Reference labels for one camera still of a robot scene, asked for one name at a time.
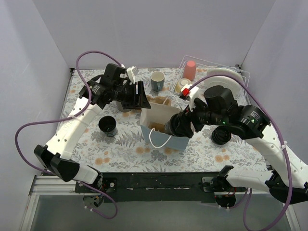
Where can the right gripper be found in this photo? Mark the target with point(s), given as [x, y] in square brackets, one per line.
[184, 124]

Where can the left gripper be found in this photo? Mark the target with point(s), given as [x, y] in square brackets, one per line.
[135, 94]

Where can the dark takeout coffee cup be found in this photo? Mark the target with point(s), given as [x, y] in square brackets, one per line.
[168, 128]

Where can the white blue paper bag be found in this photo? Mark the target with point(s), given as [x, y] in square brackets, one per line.
[160, 113]

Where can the single brown cup carrier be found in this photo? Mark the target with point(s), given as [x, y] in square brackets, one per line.
[157, 126]

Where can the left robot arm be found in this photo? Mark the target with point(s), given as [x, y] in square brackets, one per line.
[115, 84]

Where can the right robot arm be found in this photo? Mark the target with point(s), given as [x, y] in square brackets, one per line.
[288, 179]

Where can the brown cardboard cup carrier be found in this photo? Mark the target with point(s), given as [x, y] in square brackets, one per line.
[159, 100]

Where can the grey straw holder cup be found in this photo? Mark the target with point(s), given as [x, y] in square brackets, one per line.
[125, 109]

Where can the blue ceramic mug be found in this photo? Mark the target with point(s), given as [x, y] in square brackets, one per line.
[157, 81]

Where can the yellow patterned bowl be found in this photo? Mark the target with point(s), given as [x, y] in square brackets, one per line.
[181, 83]

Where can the pink plastic cup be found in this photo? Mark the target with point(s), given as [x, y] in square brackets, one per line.
[190, 70]

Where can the white plate back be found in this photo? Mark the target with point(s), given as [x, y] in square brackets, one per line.
[221, 71]

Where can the white plate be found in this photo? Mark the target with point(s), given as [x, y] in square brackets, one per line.
[226, 82]
[221, 71]

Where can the white plate front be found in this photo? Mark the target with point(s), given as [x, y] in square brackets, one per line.
[226, 82]

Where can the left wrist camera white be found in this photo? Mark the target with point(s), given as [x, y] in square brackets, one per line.
[131, 73]

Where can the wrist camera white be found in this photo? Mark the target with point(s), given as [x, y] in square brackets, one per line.
[189, 93]
[131, 73]

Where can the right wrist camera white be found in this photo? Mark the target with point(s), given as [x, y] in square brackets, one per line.
[189, 93]

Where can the white wire dish rack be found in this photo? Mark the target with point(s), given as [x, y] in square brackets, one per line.
[201, 69]

